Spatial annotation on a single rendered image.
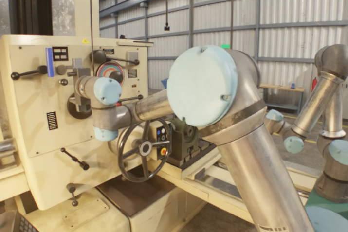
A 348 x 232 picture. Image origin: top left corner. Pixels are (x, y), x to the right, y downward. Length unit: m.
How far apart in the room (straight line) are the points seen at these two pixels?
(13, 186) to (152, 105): 1.05
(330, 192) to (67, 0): 2.01
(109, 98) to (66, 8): 1.27
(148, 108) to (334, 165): 0.78
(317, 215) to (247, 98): 0.35
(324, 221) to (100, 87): 0.62
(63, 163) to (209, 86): 0.93
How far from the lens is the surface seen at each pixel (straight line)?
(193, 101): 0.26
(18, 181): 1.38
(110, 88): 0.54
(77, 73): 0.69
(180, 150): 1.50
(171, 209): 2.03
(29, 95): 0.95
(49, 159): 1.05
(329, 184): 1.00
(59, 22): 1.68
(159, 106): 0.53
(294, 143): 0.87
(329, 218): 0.55
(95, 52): 0.97
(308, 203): 0.95
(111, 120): 0.58
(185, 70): 0.27
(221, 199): 1.66
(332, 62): 0.87
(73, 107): 0.98
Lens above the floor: 1.77
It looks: 13 degrees down
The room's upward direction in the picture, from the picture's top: straight up
